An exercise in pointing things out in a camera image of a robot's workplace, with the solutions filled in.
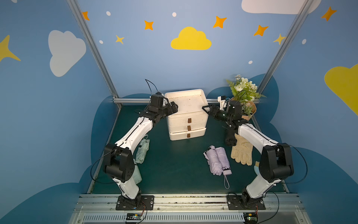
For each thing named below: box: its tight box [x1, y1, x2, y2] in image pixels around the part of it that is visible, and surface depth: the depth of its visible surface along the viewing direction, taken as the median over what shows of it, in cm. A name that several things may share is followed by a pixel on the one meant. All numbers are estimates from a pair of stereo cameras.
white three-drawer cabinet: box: [164, 88, 209, 141], surface depth 93 cm
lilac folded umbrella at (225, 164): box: [215, 146, 233, 190], surface depth 88 cm
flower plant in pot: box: [226, 74, 267, 121], surface depth 95 cm
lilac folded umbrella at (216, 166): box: [203, 144, 224, 176], surface depth 89 cm
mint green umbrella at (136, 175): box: [132, 164, 143, 185], surface depth 83 cm
